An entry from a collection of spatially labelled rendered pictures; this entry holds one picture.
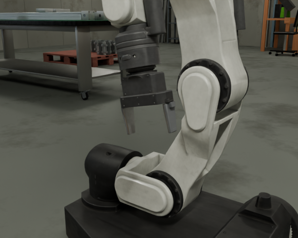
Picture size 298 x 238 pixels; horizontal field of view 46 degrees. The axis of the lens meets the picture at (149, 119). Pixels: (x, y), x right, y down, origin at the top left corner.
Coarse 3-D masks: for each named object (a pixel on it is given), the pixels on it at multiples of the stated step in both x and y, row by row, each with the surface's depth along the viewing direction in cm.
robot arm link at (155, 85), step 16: (128, 48) 69; (144, 48) 69; (128, 64) 70; (144, 64) 69; (128, 80) 73; (144, 80) 70; (160, 80) 71; (128, 96) 73; (144, 96) 71; (160, 96) 70
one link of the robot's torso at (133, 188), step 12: (144, 156) 115; (156, 156) 117; (132, 168) 107; (144, 168) 112; (120, 180) 106; (132, 180) 103; (144, 180) 101; (156, 180) 99; (120, 192) 107; (132, 192) 104; (144, 192) 101; (156, 192) 98; (168, 192) 97; (132, 204) 106; (144, 204) 102; (156, 204) 99; (168, 204) 98
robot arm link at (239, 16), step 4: (236, 0) 104; (240, 0) 104; (236, 4) 105; (240, 4) 104; (236, 8) 105; (240, 8) 105; (244, 8) 106; (236, 12) 105; (240, 12) 105; (244, 12) 106; (236, 16) 105; (240, 16) 105; (244, 16) 106; (236, 20) 106; (240, 20) 105; (244, 20) 106; (236, 24) 106; (240, 24) 106; (244, 24) 106; (236, 28) 106; (240, 28) 106; (244, 28) 106
